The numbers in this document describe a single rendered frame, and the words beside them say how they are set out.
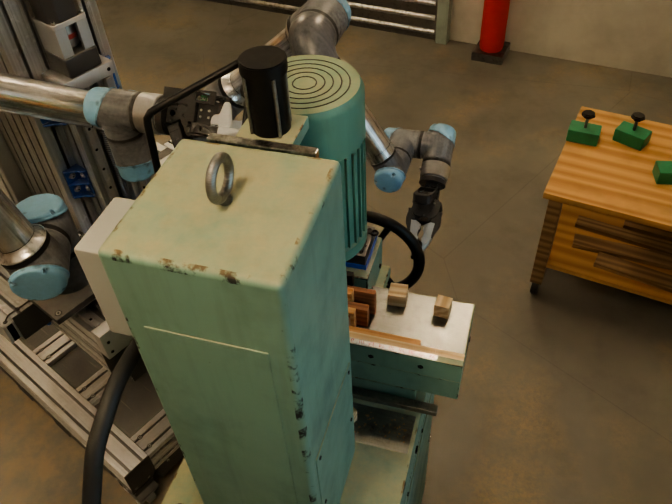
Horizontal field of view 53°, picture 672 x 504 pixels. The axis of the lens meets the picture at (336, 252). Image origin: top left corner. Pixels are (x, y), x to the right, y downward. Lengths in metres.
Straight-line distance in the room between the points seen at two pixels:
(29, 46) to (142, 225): 0.97
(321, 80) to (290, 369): 0.44
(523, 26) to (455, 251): 1.74
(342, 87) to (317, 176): 0.22
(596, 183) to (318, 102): 1.62
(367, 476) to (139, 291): 0.72
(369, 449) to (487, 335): 1.28
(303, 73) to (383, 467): 0.76
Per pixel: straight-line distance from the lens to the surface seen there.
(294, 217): 0.76
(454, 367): 1.32
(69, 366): 2.44
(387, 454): 1.39
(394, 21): 4.39
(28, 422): 2.64
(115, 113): 1.32
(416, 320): 1.45
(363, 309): 1.40
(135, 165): 1.38
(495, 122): 3.63
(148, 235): 0.77
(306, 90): 1.00
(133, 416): 2.24
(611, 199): 2.41
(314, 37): 1.61
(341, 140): 0.98
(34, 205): 1.68
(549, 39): 4.20
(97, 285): 0.88
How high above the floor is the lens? 2.02
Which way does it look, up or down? 45 degrees down
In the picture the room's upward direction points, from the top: 4 degrees counter-clockwise
